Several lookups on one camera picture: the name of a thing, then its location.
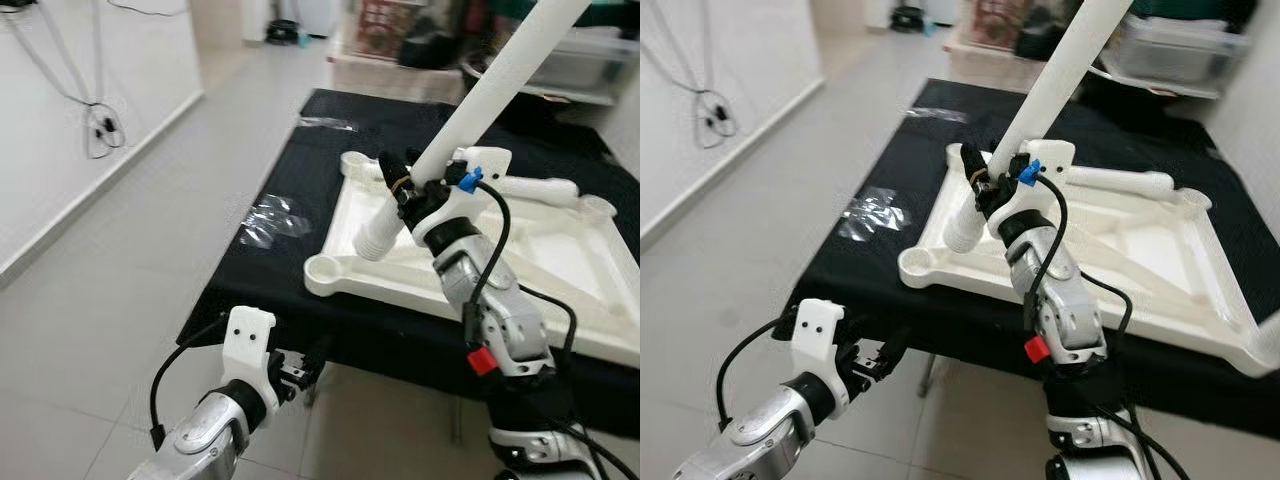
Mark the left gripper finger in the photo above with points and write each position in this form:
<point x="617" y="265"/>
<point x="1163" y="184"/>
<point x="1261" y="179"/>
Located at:
<point x="897" y="345"/>
<point x="318" y="358"/>

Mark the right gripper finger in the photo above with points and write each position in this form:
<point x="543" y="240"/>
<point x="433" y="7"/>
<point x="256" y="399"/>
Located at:
<point x="450" y="175"/>
<point x="392" y="172"/>
<point x="1012" y="168"/>
<point x="973" y="165"/>

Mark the white plastic table leg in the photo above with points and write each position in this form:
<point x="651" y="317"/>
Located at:
<point x="1125" y="183"/>
<point x="1060" y="90"/>
<point x="545" y="190"/>
<point x="490" y="95"/>

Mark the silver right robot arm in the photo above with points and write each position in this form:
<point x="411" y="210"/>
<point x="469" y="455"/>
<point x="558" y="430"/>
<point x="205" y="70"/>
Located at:
<point x="1065" y="310"/>
<point x="500" y="320"/>

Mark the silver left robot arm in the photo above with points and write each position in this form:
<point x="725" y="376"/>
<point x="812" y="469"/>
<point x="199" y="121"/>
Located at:
<point x="200" y="440"/>
<point x="760" y="435"/>

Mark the white plastic children table top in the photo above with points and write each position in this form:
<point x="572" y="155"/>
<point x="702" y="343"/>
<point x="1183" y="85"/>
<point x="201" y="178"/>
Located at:
<point x="570" y="250"/>
<point x="1150" y="245"/>

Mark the yellow rubber band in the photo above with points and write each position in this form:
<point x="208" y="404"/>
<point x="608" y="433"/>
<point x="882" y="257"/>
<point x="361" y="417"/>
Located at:
<point x="400" y="185"/>
<point x="978" y="178"/>

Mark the clear tape patch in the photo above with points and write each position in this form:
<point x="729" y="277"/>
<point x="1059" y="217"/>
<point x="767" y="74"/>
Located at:
<point x="325" y="123"/>
<point x="872" y="215"/>
<point x="270" y="220"/>
<point x="935" y="114"/>

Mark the black table cloth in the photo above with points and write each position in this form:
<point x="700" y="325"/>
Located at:
<point x="250" y="300"/>
<point x="850" y="290"/>

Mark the black bag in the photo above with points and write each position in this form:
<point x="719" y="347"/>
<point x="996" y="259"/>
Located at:
<point x="435" y="40"/>
<point x="1045" y="35"/>

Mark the red printed box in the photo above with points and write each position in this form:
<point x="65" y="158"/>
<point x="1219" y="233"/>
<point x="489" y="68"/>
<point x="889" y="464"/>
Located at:
<point x="385" y="30"/>
<point x="995" y="25"/>

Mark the clear plastic storage box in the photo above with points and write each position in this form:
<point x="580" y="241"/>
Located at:
<point x="590" y="65"/>
<point x="1180" y="55"/>

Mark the dark green lid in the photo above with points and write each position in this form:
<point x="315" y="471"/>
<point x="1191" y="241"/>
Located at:
<point x="1200" y="8"/>
<point x="610" y="10"/>

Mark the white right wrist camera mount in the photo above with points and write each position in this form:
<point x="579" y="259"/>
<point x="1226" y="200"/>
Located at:
<point x="1055" y="158"/>
<point x="490" y="165"/>

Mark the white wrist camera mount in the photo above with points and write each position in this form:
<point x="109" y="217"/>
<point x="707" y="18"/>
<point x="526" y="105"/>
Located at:
<point x="490" y="165"/>
<point x="1055" y="158"/>
<point x="815" y="340"/>
<point x="248" y="345"/>

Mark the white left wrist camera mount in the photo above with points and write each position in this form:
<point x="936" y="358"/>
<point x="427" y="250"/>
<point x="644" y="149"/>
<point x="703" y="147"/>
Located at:
<point x="815" y="340"/>
<point x="248" y="345"/>

